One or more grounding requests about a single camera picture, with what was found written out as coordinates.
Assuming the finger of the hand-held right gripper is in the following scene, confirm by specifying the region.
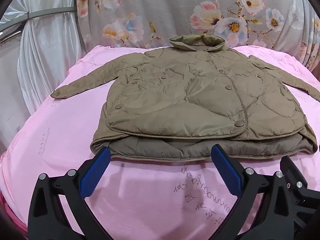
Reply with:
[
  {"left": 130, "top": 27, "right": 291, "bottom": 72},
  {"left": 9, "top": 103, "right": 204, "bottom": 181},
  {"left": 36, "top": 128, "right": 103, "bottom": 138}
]
[{"left": 280, "top": 155, "right": 320, "bottom": 205}]

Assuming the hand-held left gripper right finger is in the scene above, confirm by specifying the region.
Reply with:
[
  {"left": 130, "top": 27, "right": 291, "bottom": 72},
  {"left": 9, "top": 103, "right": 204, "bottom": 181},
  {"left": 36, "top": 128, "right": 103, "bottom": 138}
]
[{"left": 211, "top": 144, "right": 301, "bottom": 240}]

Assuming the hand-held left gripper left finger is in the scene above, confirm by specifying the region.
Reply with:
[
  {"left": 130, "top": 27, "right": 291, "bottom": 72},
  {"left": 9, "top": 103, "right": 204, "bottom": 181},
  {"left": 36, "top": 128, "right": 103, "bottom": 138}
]
[{"left": 27, "top": 146, "right": 112, "bottom": 240}]

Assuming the khaki quilted jacket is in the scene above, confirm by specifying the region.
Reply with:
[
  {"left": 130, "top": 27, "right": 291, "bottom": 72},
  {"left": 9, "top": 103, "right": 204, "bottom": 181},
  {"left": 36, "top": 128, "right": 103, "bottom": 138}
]
[{"left": 50, "top": 35, "right": 320, "bottom": 161}]

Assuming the pink bedsheet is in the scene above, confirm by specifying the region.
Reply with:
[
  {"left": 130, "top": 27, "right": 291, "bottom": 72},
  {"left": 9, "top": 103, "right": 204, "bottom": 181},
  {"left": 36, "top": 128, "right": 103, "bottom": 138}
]
[{"left": 0, "top": 44, "right": 320, "bottom": 240}]

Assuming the dark pink bedding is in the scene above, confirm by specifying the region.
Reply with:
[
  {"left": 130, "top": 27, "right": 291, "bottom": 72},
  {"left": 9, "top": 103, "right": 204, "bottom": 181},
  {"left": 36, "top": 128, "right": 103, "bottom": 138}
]
[{"left": 0, "top": 190, "right": 29, "bottom": 233}]

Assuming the white satin curtain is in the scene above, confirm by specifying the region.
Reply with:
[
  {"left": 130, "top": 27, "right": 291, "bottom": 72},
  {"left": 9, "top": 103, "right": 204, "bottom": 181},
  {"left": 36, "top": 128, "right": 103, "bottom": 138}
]
[{"left": 0, "top": 0, "right": 84, "bottom": 155}]

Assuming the grey floral blanket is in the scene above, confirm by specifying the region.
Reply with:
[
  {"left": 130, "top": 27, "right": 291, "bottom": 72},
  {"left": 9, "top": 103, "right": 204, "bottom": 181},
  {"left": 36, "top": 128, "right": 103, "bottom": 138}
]
[{"left": 76, "top": 0, "right": 320, "bottom": 70}]

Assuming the grey metal rail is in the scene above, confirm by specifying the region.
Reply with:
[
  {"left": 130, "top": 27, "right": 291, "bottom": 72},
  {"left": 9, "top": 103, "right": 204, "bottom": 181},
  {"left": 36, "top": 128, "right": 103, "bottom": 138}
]
[{"left": 0, "top": 6, "right": 78, "bottom": 43}]

